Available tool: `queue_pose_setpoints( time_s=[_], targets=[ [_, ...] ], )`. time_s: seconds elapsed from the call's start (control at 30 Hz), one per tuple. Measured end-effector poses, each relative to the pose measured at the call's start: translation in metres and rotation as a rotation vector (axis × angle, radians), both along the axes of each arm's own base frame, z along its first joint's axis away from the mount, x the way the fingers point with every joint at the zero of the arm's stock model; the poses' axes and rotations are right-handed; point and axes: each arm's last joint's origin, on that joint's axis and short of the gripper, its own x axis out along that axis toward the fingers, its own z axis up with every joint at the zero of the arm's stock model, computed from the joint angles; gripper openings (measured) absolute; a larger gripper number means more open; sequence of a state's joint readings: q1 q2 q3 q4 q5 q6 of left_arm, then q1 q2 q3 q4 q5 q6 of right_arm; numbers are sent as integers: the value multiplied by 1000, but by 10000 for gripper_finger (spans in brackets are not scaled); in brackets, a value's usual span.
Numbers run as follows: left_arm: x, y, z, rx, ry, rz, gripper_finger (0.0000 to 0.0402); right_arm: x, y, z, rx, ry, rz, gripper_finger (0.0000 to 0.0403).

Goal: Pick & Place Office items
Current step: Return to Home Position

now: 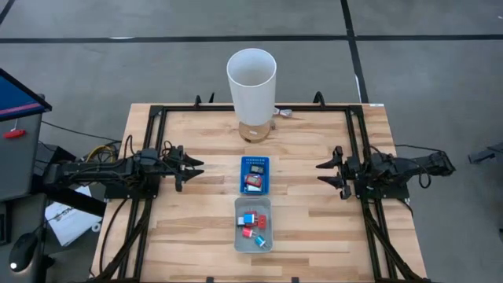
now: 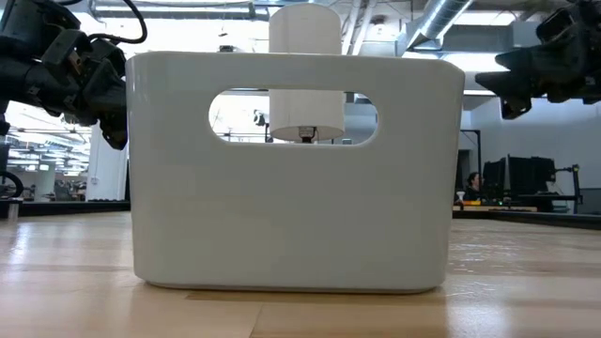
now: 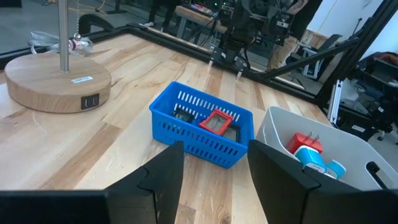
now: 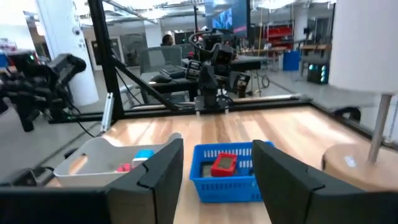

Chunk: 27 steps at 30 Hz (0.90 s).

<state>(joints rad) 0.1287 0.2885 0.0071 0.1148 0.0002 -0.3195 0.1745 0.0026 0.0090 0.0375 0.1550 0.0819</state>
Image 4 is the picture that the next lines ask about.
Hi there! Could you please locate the white building column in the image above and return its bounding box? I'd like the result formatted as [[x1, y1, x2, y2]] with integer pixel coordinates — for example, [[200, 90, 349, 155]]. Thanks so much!
[[35, 0, 100, 107]]

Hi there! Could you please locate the dark office desk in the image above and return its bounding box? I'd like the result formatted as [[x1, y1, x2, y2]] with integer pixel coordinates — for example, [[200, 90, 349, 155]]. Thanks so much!
[[139, 55, 271, 102]]

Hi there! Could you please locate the blue plastic basket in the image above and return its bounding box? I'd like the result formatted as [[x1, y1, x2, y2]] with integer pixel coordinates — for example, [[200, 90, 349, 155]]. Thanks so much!
[[188, 140, 276, 203]]

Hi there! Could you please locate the black aluminium table frame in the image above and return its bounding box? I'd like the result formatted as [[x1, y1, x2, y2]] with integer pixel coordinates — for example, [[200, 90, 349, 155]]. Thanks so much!
[[49, 0, 398, 147]]

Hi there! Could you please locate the black keyboard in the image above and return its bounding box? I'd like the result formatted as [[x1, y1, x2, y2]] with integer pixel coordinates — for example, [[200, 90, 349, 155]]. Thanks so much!
[[159, 64, 188, 79]]

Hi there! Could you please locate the blue waste bin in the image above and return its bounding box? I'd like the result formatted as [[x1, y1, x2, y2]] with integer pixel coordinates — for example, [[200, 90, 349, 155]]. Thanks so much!
[[282, 50, 301, 72]]

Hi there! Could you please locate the black computer mouse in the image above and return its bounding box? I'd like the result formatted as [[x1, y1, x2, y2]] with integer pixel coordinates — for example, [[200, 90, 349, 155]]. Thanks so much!
[[149, 73, 174, 84]]

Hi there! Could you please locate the black frame clamp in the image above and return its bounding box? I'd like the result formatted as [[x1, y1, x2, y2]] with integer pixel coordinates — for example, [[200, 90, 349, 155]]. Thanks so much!
[[334, 106, 362, 123]]

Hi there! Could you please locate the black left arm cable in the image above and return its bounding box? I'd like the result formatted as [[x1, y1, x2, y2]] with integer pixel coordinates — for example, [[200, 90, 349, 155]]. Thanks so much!
[[188, 28, 219, 54]]

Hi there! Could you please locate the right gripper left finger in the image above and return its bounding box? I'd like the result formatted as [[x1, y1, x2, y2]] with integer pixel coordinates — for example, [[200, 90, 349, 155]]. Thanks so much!
[[105, 139, 184, 224]]

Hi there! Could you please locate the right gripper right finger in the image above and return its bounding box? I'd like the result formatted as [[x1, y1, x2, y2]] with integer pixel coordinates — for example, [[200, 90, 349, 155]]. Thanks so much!
[[252, 139, 349, 224]]

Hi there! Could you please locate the person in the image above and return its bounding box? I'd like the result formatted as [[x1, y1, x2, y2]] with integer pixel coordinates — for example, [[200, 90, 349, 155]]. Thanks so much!
[[160, 33, 175, 47]]

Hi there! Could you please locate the computer with teal lights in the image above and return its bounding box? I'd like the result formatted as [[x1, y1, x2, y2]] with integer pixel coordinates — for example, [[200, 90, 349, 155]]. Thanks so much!
[[307, 63, 330, 85]]

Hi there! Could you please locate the white plastic bin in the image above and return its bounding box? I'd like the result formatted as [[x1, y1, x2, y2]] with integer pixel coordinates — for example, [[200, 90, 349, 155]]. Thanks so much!
[[52, 132, 183, 188]]

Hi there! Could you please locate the black machine with green light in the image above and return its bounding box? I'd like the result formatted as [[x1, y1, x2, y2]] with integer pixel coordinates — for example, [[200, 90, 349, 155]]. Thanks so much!
[[0, 51, 88, 133]]

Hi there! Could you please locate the silver metal bracket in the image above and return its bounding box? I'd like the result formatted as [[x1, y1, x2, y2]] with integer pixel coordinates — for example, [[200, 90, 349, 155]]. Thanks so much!
[[99, 92, 115, 133]]

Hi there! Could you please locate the white shade table lamp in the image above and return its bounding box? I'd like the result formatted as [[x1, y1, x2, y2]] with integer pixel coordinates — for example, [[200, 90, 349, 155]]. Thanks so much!
[[322, 0, 398, 192]]

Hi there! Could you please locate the red digital display module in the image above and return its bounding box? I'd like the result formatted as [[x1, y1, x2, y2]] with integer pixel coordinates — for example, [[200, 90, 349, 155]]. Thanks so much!
[[210, 152, 239, 177]]

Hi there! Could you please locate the wooden workbench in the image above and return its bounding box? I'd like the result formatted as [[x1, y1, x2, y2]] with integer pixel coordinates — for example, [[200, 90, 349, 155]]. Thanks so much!
[[300, 43, 332, 63]]

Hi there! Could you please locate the monitor with blue screen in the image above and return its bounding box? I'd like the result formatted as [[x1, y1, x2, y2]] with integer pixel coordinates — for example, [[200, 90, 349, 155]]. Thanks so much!
[[204, 0, 251, 39]]

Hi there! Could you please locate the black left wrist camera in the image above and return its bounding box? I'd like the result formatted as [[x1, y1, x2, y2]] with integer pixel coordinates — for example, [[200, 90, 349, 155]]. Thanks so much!
[[213, 43, 236, 67]]

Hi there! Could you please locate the white red charger block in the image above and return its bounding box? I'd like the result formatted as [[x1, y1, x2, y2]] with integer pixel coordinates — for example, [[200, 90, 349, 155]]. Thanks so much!
[[115, 163, 133, 174]]

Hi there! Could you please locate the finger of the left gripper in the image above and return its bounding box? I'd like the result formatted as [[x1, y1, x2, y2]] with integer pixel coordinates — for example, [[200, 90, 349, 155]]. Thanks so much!
[[231, 73, 251, 93], [185, 59, 202, 82]]

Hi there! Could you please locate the red storage shelving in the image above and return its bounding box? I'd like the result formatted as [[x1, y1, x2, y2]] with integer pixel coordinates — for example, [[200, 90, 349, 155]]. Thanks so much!
[[266, 25, 294, 48]]

